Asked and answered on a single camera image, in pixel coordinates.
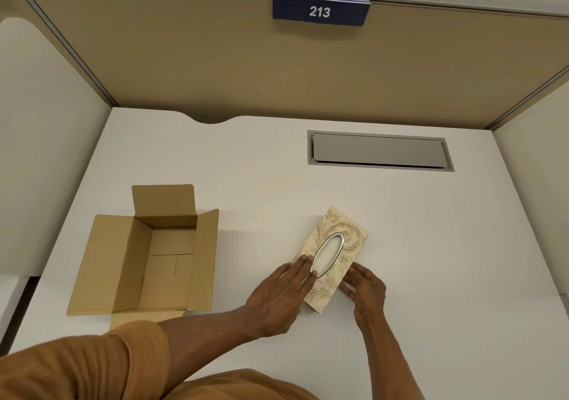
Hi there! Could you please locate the person's left forearm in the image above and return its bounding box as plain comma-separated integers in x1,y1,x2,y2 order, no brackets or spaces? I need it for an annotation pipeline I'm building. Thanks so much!
158,304,267,392

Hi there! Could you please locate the cream rounded desk divider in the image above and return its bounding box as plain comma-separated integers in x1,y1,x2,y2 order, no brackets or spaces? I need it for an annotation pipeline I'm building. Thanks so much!
0,16,112,279

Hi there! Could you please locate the grey metal partition post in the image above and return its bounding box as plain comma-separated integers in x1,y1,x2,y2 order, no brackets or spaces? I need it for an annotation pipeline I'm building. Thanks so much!
8,0,119,107
484,64,569,130

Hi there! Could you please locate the person's right hand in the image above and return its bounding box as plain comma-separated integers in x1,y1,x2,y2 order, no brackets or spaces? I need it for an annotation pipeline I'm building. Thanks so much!
340,263,388,330

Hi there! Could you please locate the cream floral tissue box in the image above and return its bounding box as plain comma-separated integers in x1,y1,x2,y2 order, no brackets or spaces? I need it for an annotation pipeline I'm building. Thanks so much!
291,205,370,315

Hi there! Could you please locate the grey cable hatch cover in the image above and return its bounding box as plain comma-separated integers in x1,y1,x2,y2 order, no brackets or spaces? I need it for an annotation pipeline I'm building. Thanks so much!
306,130,456,172

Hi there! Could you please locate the cream straight desk divider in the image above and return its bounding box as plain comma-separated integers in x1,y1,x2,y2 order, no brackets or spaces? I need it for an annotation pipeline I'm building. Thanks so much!
491,71,569,298

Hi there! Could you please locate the white table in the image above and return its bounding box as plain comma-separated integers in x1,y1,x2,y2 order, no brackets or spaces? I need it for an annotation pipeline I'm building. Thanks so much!
8,107,569,400

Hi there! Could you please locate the person's right forearm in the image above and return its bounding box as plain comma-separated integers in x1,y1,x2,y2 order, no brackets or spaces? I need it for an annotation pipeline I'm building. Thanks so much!
355,315,427,400

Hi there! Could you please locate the blue number sign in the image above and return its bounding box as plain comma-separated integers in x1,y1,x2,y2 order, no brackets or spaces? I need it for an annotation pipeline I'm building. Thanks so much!
271,0,371,27

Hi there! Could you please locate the tan partition panel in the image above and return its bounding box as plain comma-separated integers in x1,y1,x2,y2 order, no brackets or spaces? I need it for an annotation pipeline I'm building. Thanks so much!
15,0,569,129

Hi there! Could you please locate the neighbouring white desk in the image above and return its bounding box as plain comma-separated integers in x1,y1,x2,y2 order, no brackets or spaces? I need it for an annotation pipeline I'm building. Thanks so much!
0,275,30,356

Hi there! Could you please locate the orange shirt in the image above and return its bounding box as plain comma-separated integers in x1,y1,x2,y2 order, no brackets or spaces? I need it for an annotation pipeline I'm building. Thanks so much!
0,322,321,400

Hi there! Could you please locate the brown cardboard box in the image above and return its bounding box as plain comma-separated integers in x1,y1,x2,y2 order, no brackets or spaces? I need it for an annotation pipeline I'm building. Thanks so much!
66,184,220,332

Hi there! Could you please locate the person's left hand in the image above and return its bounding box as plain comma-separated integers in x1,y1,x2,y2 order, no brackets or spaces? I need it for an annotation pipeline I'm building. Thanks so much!
244,255,319,339

